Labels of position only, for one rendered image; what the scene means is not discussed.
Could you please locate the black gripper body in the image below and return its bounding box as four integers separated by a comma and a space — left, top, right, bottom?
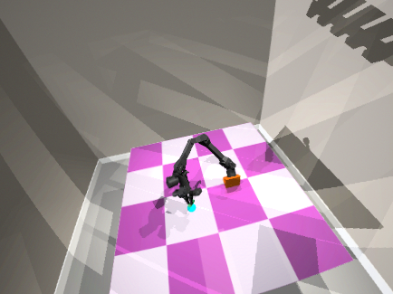
172, 182, 202, 197

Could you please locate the cyan circle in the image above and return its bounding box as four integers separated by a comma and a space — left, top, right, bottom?
187, 204, 196, 212

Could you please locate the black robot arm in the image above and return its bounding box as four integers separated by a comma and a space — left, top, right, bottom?
166, 134, 237, 198

